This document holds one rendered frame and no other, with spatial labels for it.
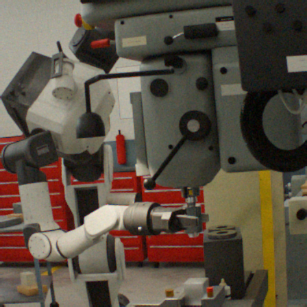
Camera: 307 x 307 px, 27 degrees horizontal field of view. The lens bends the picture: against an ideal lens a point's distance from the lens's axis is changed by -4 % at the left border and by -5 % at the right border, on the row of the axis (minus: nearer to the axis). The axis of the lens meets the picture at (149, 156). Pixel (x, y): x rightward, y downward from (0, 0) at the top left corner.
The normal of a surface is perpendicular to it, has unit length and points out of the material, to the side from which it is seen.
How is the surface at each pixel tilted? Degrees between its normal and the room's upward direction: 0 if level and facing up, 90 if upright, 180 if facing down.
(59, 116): 58
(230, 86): 90
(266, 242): 90
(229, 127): 90
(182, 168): 118
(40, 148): 82
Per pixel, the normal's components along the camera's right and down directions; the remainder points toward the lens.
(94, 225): -0.56, -0.12
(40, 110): -0.10, -0.48
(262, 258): -0.28, 0.07
